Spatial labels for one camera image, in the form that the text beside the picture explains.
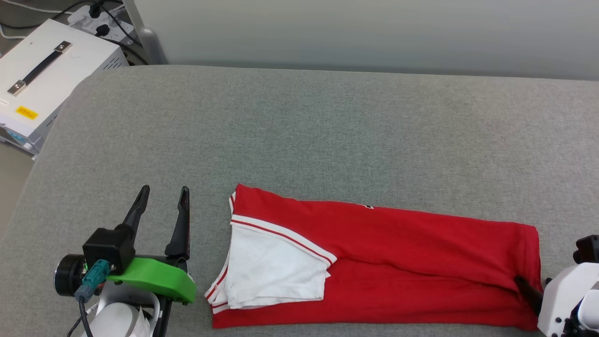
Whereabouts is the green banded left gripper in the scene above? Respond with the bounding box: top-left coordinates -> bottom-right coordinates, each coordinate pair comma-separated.
54,185 -> 197,304

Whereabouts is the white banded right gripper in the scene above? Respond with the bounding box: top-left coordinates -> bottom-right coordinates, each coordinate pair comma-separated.
514,262 -> 599,337

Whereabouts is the red and white garment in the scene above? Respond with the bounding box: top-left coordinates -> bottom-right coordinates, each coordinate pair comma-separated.
205,183 -> 544,332

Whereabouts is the white power strip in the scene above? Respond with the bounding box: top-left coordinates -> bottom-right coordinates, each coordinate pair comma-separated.
67,4 -> 137,45

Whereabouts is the teal left camera cable connector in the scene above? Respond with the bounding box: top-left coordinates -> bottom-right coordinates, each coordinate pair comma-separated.
75,260 -> 111,303

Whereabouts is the grey metal partition post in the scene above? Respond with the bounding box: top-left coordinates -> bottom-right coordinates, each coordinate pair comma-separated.
123,0 -> 168,66

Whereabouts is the white box with handle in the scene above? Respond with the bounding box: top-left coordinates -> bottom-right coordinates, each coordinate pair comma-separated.
0,19 -> 130,155

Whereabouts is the black power strip cable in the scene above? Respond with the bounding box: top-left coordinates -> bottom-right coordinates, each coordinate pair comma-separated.
100,5 -> 151,65

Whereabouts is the white floor cable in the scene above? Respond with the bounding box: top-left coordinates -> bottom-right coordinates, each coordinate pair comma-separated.
0,0 -> 62,15

